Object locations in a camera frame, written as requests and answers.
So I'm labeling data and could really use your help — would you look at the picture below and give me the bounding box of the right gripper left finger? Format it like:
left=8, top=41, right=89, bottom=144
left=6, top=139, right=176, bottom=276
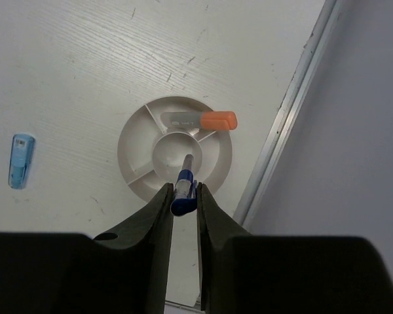
left=0, top=183, right=173, bottom=313

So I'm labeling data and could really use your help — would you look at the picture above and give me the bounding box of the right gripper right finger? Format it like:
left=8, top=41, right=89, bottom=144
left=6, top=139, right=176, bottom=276
left=196, top=184, right=393, bottom=313

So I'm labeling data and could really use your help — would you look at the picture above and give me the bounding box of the blue ballpoint pen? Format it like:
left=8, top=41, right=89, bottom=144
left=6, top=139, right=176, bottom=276
left=170, top=154, right=197, bottom=217

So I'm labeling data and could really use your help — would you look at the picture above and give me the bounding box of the orange capped highlighter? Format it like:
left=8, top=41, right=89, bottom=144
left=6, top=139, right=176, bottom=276
left=160, top=111, right=238, bottom=131

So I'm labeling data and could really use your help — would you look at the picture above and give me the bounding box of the blue correction tape dispenser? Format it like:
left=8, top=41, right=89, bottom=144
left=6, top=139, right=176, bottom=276
left=8, top=133, right=36, bottom=190

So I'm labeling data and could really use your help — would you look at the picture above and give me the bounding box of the white round divided organizer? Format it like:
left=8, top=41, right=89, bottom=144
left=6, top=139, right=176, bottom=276
left=117, top=96, right=233, bottom=201

